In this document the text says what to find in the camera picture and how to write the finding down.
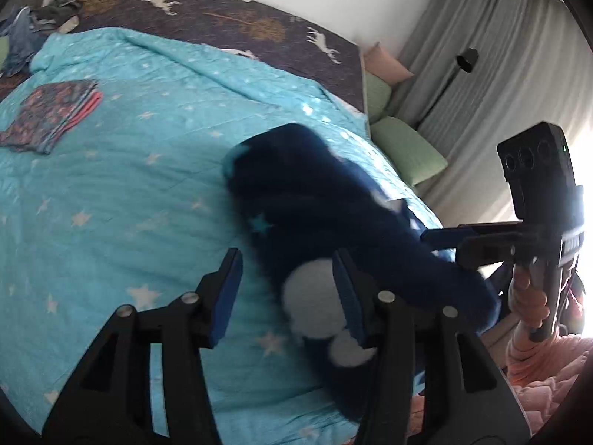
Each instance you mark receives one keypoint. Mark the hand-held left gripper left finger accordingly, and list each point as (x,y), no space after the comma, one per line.
(229,299)

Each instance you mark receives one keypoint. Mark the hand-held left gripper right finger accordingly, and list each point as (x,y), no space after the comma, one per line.
(345,299)

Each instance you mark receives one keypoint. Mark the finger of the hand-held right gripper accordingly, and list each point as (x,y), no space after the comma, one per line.
(463,234)
(486,252)

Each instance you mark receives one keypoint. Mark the navy fleece pajama top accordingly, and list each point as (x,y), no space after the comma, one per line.
(301,204)

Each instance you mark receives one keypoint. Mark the person's right hand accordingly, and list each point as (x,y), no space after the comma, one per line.
(526,301)

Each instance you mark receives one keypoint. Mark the green pillow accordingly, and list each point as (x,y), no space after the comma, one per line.
(377,99)
(407,150)

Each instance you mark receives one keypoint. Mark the grey curtain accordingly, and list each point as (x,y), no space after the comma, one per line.
(500,55)

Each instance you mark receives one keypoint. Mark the black floor lamp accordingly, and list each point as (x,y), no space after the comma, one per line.
(468,58)

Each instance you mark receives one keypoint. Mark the light blue star quilt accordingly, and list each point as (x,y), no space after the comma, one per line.
(116,194)

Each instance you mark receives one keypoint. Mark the person's pink fleece clothing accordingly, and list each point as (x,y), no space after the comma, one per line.
(551,403)

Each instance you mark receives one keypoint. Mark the pink pillow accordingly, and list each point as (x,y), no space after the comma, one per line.
(387,65)

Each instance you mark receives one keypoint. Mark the folded floral cloth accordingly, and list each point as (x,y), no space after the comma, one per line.
(46,116)

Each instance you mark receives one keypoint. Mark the dark deer print bedsheet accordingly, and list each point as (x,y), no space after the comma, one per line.
(208,4)

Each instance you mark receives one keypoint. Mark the crumpled denim garment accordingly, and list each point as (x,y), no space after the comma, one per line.
(21,41)

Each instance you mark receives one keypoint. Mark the crumpled dark grey garment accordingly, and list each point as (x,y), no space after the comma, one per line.
(55,14)

